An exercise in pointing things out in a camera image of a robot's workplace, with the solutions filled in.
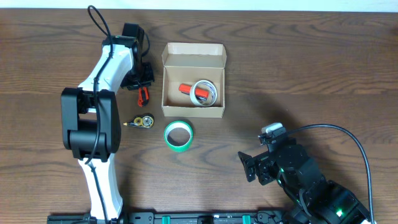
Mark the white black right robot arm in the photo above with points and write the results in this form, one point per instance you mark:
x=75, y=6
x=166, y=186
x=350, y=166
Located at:
x=316, y=199

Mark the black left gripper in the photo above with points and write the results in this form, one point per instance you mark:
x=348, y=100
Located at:
x=140, y=79

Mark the green tape roll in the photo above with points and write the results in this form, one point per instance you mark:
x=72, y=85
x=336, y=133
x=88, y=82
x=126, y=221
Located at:
x=178, y=136

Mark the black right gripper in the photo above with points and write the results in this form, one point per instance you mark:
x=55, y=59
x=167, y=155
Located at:
x=259, y=168

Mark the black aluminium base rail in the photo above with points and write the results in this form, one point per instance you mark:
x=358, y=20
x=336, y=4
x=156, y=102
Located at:
x=260, y=217

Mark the red black stapler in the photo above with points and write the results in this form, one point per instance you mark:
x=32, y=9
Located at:
x=200, y=94

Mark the red utility knife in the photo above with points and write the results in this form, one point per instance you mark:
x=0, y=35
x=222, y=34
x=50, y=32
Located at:
x=143, y=97

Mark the white tape roll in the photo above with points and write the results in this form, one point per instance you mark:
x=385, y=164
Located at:
x=213, y=90

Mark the open cardboard box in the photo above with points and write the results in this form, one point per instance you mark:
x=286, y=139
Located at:
x=188, y=63

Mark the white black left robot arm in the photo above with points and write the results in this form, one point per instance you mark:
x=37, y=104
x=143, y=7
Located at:
x=91, y=127

